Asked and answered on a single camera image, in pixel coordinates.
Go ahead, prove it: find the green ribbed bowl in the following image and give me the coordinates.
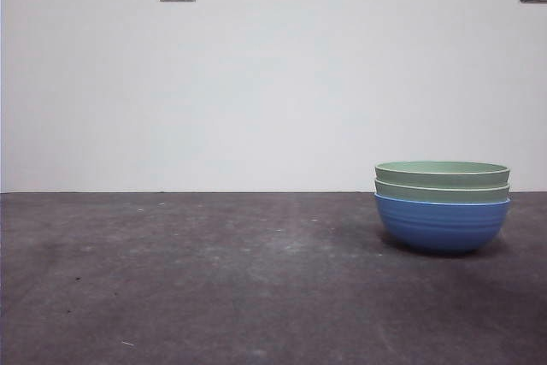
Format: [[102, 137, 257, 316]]
[[374, 161, 512, 189], [374, 179, 512, 205]]

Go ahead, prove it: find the blue ribbed bowl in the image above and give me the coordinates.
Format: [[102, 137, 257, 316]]
[[373, 192, 513, 255]]

